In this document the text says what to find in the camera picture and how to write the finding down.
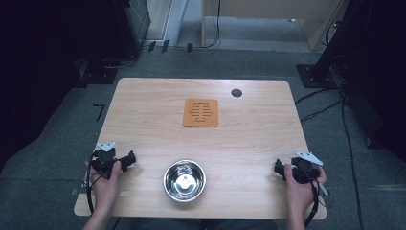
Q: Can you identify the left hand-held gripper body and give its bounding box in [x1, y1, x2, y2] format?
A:
[90, 141, 127, 180]

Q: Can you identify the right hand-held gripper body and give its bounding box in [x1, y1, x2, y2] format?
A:
[290, 150, 324, 185]

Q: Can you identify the stainless steel bowl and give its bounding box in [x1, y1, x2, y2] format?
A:
[163, 159, 207, 203]

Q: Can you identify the person's right hand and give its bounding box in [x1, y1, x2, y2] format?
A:
[282, 163, 328, 222]

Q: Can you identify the person's left hand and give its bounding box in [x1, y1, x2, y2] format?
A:
[83, 160, 123, 214]

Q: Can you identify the orange square slotted trivet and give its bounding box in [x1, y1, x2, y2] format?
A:
[182, 98, 219, 128]

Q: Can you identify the black flat stand foot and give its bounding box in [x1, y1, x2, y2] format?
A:
[76, 57, 120, 88]

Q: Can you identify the dark equipment cabinet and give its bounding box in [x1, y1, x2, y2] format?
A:
[80, 0, 151, 62]

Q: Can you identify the light wooden panel furniture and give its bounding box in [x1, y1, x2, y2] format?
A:
[200, 0, 350, 53]

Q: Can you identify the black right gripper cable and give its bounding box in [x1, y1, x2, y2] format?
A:
[300, 164, 321, 230]

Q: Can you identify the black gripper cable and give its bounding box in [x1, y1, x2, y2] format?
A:
[84, 152, 98, 216]
[300, 164, 321, 230]

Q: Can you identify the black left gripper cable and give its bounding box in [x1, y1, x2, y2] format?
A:
[84, 152, 98, 216]

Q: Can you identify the long black floor cable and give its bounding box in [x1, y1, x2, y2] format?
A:
[340, 101, 366, 230]

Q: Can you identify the black stand base plate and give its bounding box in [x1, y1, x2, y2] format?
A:
[295, 63, 341, 89]

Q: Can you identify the black hanging cable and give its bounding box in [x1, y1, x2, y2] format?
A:
[191, 0, 222, 50]

